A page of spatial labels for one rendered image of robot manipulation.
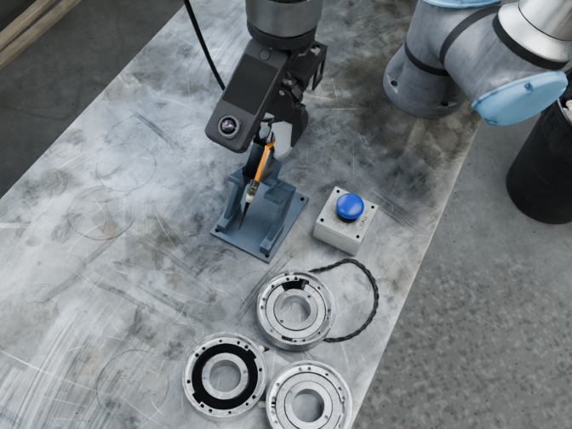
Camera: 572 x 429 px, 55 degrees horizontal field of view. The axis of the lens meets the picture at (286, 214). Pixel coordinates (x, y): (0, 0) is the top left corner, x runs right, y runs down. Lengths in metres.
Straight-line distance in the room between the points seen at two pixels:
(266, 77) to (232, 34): 0.52
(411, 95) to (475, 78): 0.17
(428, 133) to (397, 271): 0.27
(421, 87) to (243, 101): 0.46
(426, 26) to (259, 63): 0.39
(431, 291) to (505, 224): 0.37
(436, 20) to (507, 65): 0.14
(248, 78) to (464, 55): 0.37
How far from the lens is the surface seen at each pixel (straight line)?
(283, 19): 0.54
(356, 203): 0.78
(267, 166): 0.71
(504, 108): 0.82
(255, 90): 0.58
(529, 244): 1.95
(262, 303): 0.75
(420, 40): 0.94
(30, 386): 0.80
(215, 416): 0.70
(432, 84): 0.97
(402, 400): 1.62
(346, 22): 1.15
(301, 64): 0.63
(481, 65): 0.83
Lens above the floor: 1.53
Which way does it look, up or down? 59 degrees down
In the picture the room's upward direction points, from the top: 7 degrees clockwise
